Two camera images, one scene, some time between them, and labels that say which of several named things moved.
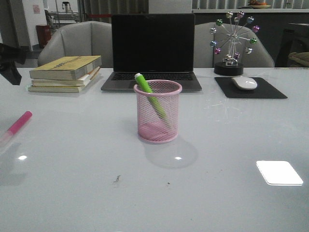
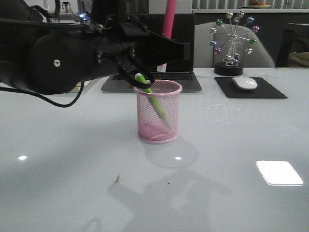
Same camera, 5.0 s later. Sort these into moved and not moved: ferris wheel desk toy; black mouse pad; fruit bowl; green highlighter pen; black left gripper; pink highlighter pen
Moved: black left gripper; pink highlighter pen
Not moved: black mouse pad; green highlighter pen; fruit bowl; ferris wheel desk toy
